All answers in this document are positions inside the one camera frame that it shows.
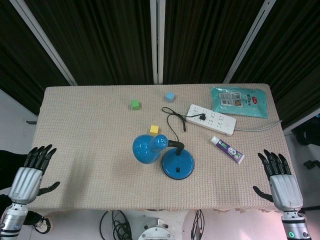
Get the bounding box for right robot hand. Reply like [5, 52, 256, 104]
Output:
[252, 149, 304, 213]

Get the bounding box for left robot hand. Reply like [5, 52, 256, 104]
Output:
[8, 144, 61, 204]

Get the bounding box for robot base torso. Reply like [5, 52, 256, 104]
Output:
[137, 217, 179, 240]

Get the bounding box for blue desk lamp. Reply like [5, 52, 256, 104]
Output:
[131, 133, 195, 180]

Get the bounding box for black equipment beside table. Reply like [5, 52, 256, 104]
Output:
[292, 111, 320, 147]

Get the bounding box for purple toothpaste tube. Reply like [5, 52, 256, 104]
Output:
[210, 135, 246, 165]

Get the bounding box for beige woven tablecloth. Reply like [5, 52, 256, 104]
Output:
[26, 83, 293, 214]

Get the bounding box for teal wet wipes pack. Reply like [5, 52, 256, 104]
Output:
[210, 86, 270, 119]

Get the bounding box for white power strip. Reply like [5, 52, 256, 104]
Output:
[186, 103, 237, 137]

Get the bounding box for grey power strip cable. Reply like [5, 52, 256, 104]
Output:
[234, 120, 283, 132]

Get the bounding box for black cables under table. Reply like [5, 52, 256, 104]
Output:
[99, 209, 206, 240]

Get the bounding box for black power cable with plug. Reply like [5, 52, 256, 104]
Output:
[161, 106, 207, 143]

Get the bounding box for white window frame post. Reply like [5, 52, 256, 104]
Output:
[9, 0, 77, 86]
[149, 0, 166, 85]
[223, 0, 278, 84]

